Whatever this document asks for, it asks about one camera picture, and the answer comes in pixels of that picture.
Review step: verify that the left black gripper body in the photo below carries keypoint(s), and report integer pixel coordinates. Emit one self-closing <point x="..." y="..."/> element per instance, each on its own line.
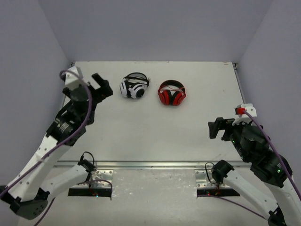
<point x="100" y="92"/>

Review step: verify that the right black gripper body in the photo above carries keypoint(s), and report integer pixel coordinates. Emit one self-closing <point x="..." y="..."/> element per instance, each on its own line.
<point x="232" y="133"/>

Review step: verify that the red black headphones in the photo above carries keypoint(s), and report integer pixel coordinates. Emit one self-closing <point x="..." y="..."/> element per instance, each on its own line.
<point x="171" y="92"/>

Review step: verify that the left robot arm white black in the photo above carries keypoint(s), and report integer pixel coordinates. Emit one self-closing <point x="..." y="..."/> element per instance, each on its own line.
<point x="29" y="193"/>

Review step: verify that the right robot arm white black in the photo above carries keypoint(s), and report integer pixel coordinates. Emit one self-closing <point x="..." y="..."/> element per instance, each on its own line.
<point x="284" y="207"/>

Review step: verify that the white black headphones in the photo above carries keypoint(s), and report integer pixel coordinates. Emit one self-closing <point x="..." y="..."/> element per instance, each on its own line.
<point x="134" y="85"/>

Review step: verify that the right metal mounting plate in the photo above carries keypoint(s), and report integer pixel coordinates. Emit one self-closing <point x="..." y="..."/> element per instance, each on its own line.
<point x="204" y="180"/>

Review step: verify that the metal mounting plate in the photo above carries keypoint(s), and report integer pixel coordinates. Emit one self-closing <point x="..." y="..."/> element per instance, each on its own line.
<point x="204" y="180"/>
<point x="101" y="178"/>

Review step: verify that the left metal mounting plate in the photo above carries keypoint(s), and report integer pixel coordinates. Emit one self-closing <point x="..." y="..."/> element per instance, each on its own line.
<point x="101" y="178"/>

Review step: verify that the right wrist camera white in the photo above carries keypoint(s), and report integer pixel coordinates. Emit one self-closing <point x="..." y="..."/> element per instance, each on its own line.
<point x="245" y="113"/>

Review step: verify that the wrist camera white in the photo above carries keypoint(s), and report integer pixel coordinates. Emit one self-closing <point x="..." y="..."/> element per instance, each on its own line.
<point x="71" y="81"/>
<point x="245" y="113"/>

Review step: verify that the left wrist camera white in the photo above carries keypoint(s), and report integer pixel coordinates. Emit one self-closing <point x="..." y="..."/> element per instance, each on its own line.
<point x="71" y="81"/>

